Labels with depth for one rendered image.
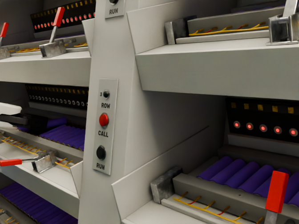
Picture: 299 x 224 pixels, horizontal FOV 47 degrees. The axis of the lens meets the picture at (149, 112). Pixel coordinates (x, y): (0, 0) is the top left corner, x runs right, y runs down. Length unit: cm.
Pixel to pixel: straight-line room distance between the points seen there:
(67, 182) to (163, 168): 18
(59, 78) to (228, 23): 30
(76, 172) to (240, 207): 23
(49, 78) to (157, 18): 26
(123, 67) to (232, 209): 21
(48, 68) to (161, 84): 27
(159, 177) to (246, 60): 21
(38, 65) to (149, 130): 28
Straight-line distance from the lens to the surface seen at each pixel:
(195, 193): 43
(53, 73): 61
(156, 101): 44
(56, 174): 61
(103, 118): 45
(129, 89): 42
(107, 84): 45
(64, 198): 56
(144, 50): 43
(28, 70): 69
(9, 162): 62
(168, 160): 47
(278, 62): 31
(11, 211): 93
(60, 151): 65
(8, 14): 110
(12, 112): 73
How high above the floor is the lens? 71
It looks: 2 degrees down
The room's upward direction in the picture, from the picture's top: 5 degrees clockwise
